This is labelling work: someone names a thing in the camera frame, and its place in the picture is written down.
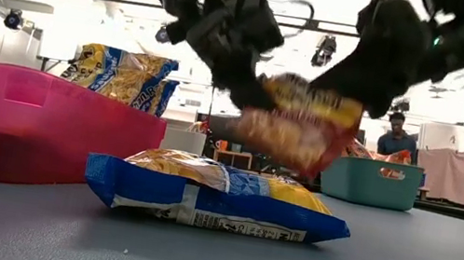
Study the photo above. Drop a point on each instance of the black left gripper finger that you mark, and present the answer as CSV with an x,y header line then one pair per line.
x,y
239,84

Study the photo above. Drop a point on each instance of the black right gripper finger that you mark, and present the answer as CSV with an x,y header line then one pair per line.
x,y
362,83

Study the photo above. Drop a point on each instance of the red Maruchan noodle pack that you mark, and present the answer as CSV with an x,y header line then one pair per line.
x,y
298,131
201,127

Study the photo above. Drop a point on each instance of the black ceiling spotlight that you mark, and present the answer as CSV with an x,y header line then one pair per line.
x,y
401,105
162,35
13,20
324,51

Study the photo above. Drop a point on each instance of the orange mug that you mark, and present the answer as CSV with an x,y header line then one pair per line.
x,y
222,145

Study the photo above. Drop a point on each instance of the person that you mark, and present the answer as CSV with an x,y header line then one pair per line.
x,y
396,138

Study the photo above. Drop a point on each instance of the small wooden shelf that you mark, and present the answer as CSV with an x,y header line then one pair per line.
x,y
233,152

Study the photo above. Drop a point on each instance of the white plastic bin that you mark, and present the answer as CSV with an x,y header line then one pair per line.
x,y
183,141

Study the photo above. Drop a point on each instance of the white pillar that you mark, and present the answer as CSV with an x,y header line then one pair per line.
x,y
439,136

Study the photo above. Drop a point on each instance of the teal plastic bin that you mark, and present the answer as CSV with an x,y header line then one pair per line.
x,y
355,181

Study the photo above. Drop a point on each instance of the pink cloth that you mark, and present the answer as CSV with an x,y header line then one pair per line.
x,y
460,177

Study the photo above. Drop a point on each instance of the pink plastic bin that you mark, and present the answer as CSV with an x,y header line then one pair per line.
x,y
47,132

